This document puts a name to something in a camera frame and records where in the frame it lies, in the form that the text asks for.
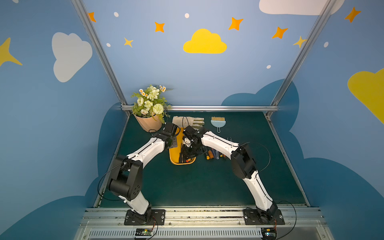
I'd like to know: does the circuit board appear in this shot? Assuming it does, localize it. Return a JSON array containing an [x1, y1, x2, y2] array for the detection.
[[261, 228, 277, 240], [134, 228, 153, 239]]

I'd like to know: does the beige work glove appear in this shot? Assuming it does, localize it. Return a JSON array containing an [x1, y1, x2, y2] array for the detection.
[[172, 116, 205, 130]]

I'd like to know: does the pink pot with flowers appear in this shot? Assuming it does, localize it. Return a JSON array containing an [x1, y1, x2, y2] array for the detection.
[[131, 85, 170, 133]]

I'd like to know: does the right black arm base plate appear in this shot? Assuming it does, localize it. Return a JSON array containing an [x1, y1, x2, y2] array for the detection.
[[243, 208, 285, 225]]

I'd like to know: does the aluminium front rail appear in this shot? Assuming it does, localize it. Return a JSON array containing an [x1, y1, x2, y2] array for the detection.
[[74, 204, 334, 240]]

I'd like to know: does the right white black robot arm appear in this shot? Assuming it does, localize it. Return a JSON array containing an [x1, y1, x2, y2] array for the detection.
[[182, 127, 278, 225]]

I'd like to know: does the yellow plastic storage box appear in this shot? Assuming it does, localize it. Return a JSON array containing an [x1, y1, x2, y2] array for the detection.
[[169, 128, 196, 166]]

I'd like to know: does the orange brown handle screwdriver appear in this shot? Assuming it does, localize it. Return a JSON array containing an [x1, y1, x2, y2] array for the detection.
[[208, 150, 215, 159]]

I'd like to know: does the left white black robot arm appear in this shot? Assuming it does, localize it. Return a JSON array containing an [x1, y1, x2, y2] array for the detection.
[[107, 134, 178, 218]]

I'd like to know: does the left aluminium frame post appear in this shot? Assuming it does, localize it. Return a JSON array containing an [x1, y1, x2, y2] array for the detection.
[[72, 0, 127, 105]]

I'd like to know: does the left circuit board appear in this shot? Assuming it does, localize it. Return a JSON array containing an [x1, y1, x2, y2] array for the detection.
[[134, 228, 153, 239]]

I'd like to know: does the small blue brush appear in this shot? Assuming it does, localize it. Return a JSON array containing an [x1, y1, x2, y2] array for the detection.
[[211, 117, 226, 133]]

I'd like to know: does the aluminium back frame bar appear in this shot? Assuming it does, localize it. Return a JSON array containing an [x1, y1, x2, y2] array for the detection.
[[121, 104, 280, 112]]

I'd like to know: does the right aluminium frame post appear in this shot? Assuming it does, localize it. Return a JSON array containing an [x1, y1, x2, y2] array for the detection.
[[271, 0, 337, 108]]

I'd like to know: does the right circuit board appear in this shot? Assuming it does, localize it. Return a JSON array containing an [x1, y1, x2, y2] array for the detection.
[[261, 228, 277, 240]]

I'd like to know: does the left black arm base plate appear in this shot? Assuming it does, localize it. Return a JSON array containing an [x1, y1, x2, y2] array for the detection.
[[124, 209, 166, 226]]

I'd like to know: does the aluminium frame post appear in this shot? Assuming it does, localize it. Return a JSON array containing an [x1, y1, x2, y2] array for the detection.
[[271, 0, 337, 108], [72, 0, 127, 105]]

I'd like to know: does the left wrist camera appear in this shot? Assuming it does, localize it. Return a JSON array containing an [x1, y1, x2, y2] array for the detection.
[[162, 122, 179, 137]]

